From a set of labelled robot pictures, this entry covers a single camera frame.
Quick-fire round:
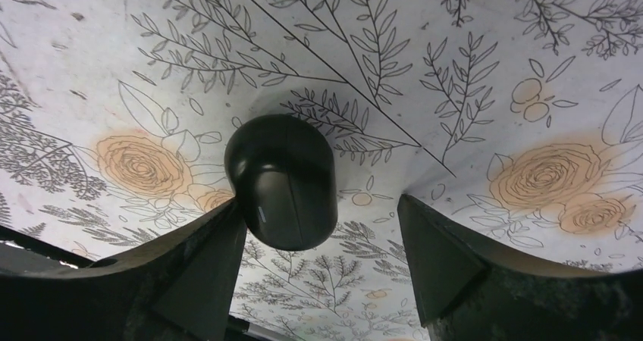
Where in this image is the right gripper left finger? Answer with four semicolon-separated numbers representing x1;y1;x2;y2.
1;200;246;340

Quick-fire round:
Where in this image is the floral patterned mat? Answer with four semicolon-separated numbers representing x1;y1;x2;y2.
1;0;642;340

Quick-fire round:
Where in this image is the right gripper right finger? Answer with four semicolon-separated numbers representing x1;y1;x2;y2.
397;194;642;340

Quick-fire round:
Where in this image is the black earbud case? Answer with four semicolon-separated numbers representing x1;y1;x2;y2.
224;114;338;252

